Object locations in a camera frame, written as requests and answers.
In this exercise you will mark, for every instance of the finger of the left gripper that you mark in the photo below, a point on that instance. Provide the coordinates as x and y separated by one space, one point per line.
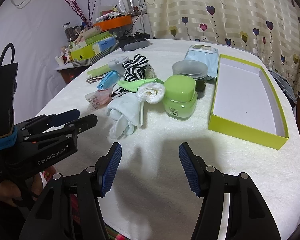
44 122
80 126

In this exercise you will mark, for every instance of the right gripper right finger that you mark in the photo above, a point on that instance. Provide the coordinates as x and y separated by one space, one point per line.
249 215

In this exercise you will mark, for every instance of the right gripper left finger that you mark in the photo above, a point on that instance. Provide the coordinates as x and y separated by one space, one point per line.
68 207

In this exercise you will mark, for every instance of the pink patterned packet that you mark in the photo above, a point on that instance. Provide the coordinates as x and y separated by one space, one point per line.
99 98

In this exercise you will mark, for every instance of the pale blue white cloth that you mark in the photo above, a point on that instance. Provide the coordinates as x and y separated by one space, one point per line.
127 113

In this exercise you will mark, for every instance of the green patterned towel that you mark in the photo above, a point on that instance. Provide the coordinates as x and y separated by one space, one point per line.
99 71

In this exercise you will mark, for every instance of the green microfiber cloth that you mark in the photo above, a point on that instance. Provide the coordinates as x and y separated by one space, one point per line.
133 86

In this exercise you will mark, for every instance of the grey cloth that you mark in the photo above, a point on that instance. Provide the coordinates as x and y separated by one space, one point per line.
117 64

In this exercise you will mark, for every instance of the black white striped cloth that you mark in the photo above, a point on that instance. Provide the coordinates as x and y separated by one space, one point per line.
135 69

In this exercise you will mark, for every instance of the white towel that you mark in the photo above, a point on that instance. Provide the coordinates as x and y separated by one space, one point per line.
151 92

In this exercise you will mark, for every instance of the cream striped sock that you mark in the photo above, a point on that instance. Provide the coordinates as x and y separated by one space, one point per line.
149 72

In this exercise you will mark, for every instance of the person's left hand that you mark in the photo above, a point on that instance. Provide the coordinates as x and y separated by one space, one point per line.
9 190

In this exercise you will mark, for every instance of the stack of boxes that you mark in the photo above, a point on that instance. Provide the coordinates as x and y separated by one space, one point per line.
91 45

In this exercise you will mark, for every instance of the glass jar black lid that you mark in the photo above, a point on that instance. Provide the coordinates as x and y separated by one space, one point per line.
69 32

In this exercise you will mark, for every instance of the black grey handheld device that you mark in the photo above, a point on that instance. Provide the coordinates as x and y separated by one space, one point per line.
133 42

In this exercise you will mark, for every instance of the pink flower branches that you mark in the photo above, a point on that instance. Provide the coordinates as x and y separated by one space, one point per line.
82 2

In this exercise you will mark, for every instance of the green cosmetic jar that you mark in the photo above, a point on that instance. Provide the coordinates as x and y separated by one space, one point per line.
180 97

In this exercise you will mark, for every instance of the lime green cardboard box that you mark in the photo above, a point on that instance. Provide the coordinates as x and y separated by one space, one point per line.
246 105

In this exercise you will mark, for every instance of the orange tray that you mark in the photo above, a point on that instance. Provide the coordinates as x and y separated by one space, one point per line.
114 23

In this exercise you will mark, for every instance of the pile of clothes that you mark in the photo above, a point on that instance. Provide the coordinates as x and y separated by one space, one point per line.
285 87

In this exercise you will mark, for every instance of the grey lidded dark jar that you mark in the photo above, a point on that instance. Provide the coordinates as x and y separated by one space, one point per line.
194 69

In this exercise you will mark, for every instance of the blue wet wipes pack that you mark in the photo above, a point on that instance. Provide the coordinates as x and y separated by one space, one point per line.
207 55

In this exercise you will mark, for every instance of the heart pattern curtain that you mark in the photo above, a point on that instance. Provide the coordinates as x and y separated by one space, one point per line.
270 29

